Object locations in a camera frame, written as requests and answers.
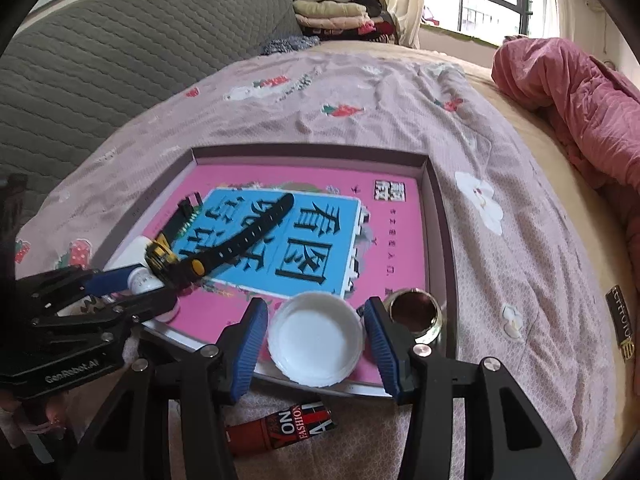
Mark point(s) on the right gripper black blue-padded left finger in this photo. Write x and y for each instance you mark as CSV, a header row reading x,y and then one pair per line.
x,y
129,436

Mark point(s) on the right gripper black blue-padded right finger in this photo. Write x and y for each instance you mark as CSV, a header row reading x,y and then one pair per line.
x,y
505,437

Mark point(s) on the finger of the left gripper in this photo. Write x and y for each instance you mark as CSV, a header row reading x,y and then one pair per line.
x,y
133,310
100,282

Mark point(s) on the black yellow wristwatch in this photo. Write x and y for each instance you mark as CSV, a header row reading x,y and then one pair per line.
x,y
183,272

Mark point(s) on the red black tube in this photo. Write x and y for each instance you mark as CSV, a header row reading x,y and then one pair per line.
x,y
299,422

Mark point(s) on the white plastic lid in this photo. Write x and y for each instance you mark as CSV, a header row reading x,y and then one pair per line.
x,y
315,339

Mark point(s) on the small white pill bottle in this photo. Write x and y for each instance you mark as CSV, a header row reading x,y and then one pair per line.
x,y
141,280

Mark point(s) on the pink blue book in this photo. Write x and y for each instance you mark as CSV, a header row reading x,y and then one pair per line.
x,y
351,233

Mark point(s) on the pink strawberry bedsheet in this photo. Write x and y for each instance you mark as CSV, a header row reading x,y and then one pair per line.
x,y
271,99

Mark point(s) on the brass glass jar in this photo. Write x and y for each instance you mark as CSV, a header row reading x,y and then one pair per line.
x,y
417,310

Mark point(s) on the black mattress label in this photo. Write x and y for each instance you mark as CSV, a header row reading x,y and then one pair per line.
x,y
622,322

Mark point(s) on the grey cardboard box tray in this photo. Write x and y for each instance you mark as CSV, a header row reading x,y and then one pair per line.
x,y
438,248

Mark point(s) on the grey quilted headboard cover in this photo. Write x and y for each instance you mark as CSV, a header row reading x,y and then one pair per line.
x,y
69,81

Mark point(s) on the beige mattress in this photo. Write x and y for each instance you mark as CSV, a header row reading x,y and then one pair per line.
x,y
565,185

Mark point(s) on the dark patterned cloth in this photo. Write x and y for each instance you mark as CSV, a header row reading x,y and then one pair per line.
x,y
289,44

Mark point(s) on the pink quilted blanket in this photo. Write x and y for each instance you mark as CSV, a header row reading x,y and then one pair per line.
x,y
593,111

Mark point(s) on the folded clothes pile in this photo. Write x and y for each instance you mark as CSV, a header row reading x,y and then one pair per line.
x,y
351,20

